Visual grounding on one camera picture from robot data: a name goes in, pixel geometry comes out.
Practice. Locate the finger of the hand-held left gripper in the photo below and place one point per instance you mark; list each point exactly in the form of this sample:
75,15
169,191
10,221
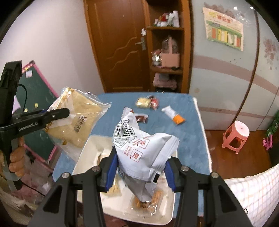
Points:
57,114

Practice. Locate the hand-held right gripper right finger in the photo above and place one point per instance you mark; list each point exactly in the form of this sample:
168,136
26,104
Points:
170,174

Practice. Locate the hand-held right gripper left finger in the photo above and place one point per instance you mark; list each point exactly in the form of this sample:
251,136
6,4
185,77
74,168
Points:
111,172

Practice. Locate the triangular bread packet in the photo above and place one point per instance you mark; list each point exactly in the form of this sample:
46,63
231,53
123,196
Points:
82,117

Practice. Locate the white plastic tray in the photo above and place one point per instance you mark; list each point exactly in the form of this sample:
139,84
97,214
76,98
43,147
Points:
91,148

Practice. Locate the white silver snack bag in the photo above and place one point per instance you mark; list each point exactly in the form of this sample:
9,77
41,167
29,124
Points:
143,152

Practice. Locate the clear round pastry packet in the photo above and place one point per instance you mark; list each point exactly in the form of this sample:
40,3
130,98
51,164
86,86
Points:
141,206

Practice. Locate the person's left hand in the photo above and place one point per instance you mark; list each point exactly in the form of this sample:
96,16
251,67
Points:
17,159

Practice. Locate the pink framed chalkboard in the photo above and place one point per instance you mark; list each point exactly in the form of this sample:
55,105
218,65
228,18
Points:
41,91

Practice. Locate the blue towel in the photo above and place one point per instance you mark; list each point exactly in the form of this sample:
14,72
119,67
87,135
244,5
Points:
174,135

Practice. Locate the white orange tube packet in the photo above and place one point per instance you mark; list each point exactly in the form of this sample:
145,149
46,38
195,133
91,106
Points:
177,119

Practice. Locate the dark red snack packet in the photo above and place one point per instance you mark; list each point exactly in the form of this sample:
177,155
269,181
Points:
141,118

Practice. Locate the small red snack packet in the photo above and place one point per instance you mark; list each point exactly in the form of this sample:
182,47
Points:
154,102

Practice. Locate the yellow cracker packet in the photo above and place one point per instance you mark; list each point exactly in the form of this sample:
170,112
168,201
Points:
142,102

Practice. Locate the pink plastic stool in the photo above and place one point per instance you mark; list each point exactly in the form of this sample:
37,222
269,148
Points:
236,128

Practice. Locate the checked blanket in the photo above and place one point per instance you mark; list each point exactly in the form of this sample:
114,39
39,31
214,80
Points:
257,192

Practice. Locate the folded pink clothes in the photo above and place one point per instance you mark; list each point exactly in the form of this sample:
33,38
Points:
164,80

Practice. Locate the wooden door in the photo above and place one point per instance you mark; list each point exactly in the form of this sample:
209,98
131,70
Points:
113,32

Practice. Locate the pink toy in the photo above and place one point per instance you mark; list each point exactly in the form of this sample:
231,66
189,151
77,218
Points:
267,143

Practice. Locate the dark wooden cabinet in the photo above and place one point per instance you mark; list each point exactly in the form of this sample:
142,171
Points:
275,157

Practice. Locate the pale floral wardrobe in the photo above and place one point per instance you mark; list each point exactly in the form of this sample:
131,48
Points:
218,76

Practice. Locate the shiny foil wrappers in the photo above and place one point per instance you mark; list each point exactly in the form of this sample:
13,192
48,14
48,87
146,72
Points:
156,57

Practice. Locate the pink basket bag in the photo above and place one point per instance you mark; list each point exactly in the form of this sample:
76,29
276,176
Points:
170,60

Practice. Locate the green bag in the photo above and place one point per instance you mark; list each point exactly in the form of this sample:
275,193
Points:
274,126

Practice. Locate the white door hook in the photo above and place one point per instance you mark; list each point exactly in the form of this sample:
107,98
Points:
143,32

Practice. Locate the wooden corner shelf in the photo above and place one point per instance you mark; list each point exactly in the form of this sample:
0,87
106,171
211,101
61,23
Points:
186,54

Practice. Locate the cluster of small bottles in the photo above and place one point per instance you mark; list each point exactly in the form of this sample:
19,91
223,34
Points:
162,20

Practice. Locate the white cylindrical container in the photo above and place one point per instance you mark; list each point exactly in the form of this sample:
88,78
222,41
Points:
175,18

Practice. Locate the wall poster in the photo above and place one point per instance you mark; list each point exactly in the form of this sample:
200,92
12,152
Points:
224,28

